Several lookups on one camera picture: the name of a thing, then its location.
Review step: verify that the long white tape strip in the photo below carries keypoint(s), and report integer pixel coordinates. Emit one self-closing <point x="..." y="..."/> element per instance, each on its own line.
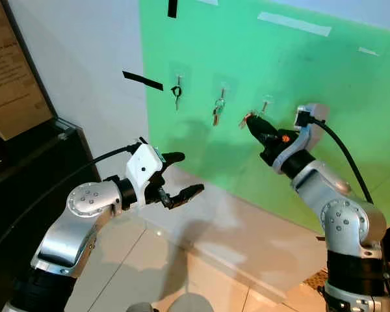
<point x="294" y="24"/>

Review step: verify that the short black tape strip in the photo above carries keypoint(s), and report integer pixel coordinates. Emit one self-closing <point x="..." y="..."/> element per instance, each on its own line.
<point x="173" y="8"/>

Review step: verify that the black cabinet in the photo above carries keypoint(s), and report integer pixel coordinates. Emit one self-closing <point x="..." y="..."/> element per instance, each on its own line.
<point x="26" y="169"/>

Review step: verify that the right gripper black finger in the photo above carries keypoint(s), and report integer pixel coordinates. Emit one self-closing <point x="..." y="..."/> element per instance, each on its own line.
<point x="268" y="127"/>
<point x="260" y="131"/>

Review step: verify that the silver key bunch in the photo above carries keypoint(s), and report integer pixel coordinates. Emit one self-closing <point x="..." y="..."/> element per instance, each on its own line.
<point x="218" y="110"/>

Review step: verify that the green wall sheet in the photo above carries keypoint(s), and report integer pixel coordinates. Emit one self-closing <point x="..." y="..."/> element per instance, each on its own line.
<point x="312" y="71"/>

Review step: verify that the long black tape strip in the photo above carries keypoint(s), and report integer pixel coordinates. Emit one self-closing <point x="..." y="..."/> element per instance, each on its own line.
<point x="143" y="80"/>

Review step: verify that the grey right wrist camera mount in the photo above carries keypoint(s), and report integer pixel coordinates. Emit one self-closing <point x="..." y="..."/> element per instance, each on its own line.
<point x="315" y="120"/>

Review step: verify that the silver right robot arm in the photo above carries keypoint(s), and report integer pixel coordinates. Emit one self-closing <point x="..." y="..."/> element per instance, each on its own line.
<point x="341" y="221"/>

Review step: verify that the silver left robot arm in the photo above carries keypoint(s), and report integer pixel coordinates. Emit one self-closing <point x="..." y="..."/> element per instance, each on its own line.
<point x="71" y="227"/>

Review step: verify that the clear adhesive wall hook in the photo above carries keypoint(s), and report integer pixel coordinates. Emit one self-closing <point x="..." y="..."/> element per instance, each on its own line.
<point x="223" y="86"/>
<point x="268" y="103"/>
<point x="179" y="70"/>

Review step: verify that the short white tape strip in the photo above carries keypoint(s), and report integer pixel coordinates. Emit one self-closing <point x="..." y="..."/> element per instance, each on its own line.
<point x="368" y="51"/>

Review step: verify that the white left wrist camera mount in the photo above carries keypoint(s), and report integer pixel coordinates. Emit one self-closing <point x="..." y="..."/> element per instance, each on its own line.
<point x="143" y="170"/>

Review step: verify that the grey right robot leg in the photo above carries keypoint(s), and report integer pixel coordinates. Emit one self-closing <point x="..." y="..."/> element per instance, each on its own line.
<point x="190" y="303"/>

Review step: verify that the small copper key bunch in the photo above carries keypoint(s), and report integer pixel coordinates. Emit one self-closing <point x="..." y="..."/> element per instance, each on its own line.
<point x="247" y="119"/>

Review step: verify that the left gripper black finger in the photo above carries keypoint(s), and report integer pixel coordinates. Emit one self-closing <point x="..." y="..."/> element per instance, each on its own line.
<point x="172" y="158"/>
<point x="185" y="197"/>

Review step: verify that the dark key bunch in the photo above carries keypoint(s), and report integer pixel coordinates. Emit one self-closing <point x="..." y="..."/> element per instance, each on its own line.
<point x="177" y="92"/>

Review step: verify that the brown cardboard box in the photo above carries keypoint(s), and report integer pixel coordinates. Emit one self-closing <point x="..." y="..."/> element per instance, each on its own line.
<point x="13" y="78"/>

